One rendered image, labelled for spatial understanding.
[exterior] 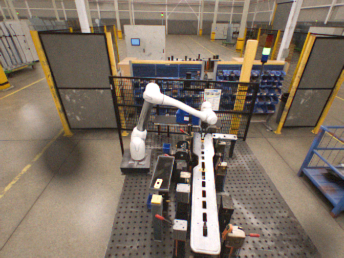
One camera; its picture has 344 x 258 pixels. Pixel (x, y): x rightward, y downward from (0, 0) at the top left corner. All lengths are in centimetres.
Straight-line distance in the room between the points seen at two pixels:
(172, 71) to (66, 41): 189
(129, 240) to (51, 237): 134
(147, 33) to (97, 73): 486
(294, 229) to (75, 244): 223
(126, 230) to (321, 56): 424
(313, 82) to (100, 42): 409
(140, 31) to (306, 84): 617
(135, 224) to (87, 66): 288
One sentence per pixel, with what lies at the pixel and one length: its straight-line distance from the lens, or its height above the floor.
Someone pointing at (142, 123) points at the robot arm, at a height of 121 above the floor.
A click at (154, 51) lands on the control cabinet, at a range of 837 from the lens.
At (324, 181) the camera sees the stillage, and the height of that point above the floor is 17.
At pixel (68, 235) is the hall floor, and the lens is 277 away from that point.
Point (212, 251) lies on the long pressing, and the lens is 132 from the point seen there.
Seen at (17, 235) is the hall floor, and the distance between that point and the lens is 308.
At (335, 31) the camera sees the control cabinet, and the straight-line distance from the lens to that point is 1571.
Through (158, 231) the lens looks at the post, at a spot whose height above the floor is 83.
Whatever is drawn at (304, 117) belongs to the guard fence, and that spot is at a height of 39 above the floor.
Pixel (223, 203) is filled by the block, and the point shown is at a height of 103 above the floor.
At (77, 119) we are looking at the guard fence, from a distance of 434.
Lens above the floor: 217
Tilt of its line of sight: 31 degrees down
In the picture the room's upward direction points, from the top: 1 degrees clockwise
